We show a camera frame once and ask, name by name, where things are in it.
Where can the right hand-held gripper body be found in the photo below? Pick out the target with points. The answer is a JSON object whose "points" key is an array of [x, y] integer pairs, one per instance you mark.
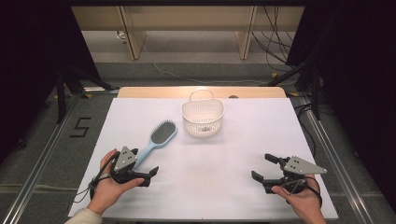
{"points": [[295, 166]]}

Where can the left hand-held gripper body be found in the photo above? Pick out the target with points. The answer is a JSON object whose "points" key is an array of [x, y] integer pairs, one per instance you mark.
{"points": [[124, 160]]}

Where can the light blue hairbrush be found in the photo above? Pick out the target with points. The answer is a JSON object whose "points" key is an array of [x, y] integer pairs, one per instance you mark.
{"points": [[163, 133]]}

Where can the white perforated plastic basket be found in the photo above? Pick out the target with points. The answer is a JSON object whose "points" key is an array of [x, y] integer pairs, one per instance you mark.
{"points": [[215, 124]]}

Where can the person's right hand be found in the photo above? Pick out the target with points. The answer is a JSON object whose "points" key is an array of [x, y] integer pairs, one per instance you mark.
{"points": [[306, 200]]}

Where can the person's left hand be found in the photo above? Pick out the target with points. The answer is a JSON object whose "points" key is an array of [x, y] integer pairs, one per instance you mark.
{"points": [[107, 193]]}

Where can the white table mat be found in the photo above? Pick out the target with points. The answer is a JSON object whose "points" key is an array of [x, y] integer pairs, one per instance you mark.
{"points": [[218, 174]]}

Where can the black metal stand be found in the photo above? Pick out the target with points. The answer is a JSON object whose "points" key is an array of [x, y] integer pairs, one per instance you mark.
{"points": [[60, 93], [316, 93]]}

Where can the dark curtain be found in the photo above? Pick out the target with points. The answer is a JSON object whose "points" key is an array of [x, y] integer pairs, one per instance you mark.
{"points": [[25, 62], [358, 77]]}

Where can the beige wooden desk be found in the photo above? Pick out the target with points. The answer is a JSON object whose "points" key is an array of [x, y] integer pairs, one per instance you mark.
{"points": [[186, 18]]}

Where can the aluminium floor rail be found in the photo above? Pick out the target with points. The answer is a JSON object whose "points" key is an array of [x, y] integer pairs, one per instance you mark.
{"points": [[335, 161], [41, 161]]}

